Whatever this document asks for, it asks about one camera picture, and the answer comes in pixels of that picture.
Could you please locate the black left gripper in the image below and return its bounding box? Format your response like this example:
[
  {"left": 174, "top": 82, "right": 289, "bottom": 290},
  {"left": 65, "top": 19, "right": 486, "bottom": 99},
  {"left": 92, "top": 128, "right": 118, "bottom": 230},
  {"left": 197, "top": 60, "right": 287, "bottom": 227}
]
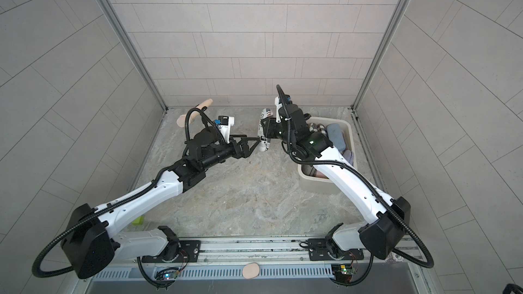
[{"left": 199, "top": 134, "right": 260, "bottom": 172}]

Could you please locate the cream plastic storage box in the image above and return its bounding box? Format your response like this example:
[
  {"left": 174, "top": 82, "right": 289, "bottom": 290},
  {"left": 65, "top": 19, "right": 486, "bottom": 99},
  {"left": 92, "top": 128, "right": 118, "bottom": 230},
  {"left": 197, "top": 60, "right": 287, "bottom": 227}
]
[{"left": 298, "top": 117, "right": 358, "bottom": 195}]

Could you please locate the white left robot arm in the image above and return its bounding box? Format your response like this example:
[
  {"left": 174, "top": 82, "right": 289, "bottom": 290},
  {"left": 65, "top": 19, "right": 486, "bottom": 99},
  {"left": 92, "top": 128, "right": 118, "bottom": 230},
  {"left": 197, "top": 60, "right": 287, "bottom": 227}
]
[{"left": 31, "top": 127, "right": 260, "bottom": 279}]

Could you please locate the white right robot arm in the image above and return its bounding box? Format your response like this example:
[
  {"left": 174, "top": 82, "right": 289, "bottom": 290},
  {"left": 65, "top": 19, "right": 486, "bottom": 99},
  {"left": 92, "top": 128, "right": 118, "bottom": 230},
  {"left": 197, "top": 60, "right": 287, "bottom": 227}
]
[{"left": 258, "top": 104, "right": 434, "bottom": 268}]

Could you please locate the beige microphone head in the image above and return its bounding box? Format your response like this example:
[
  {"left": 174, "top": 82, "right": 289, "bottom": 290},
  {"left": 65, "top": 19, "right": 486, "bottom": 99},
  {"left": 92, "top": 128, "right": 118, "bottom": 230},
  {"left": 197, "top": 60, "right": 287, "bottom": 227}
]
[{"left": 177, "top": 98, "right": 213, "bottom": 128}]

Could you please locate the green small block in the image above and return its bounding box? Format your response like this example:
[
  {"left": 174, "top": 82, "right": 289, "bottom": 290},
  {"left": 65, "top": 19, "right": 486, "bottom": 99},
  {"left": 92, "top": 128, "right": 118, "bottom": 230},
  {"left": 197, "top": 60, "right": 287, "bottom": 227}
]
[{"left": 132, "top": 216, "right": 144, "bottom": 226}]

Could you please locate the pink oval eraser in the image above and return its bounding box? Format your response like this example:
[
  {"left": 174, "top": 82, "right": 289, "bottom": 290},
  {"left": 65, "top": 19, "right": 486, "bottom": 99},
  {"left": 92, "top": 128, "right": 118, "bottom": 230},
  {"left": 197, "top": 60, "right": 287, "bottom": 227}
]
[{"left": 242, "top": 263, "right": 261, "bottom": 280}]

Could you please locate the left circuit board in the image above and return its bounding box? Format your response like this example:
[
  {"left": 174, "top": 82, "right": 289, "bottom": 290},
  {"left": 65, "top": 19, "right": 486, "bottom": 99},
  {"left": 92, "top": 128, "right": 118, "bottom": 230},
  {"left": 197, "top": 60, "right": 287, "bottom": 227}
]
[{"left": 155, "top": 268, "right": 179, "bottom": 282}]

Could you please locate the circuit board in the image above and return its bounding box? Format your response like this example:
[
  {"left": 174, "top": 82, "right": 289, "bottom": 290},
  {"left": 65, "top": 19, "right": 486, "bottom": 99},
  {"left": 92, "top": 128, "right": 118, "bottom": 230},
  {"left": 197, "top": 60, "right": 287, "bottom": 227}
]
[
  {"left": 155, "top": 268, "right": 179, "bottom": 282},
  {"left": 331, "top": 264, "right": 356, "bottom": 283}
]

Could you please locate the right circuit board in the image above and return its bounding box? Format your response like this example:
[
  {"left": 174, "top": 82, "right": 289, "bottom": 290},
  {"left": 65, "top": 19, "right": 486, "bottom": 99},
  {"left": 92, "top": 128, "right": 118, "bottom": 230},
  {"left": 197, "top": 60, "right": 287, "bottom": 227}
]
[{"left": 331, "top": 264, "right": 356, "bottom": 283}]

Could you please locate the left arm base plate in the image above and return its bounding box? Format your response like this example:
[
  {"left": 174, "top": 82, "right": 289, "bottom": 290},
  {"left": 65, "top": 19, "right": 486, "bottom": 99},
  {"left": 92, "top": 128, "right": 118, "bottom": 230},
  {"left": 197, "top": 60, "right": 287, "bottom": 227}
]
[{"left": 141, "top": 240, "right": 202, "bottom": 264}]

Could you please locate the aluminium rail frame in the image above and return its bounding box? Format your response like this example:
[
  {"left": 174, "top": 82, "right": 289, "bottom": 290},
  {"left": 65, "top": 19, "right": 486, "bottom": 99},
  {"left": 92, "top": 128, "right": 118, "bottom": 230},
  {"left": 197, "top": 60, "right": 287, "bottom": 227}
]
[{"left": 79, "top": 234, "right": 424, "bottom": 270}]

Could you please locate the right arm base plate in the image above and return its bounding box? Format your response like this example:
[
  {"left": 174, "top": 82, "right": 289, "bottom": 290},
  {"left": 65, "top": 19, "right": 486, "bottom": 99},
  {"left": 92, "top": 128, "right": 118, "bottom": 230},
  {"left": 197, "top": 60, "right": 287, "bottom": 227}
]
[{"left": 299, "top": 238, "right": 364, "bottom": 261}]

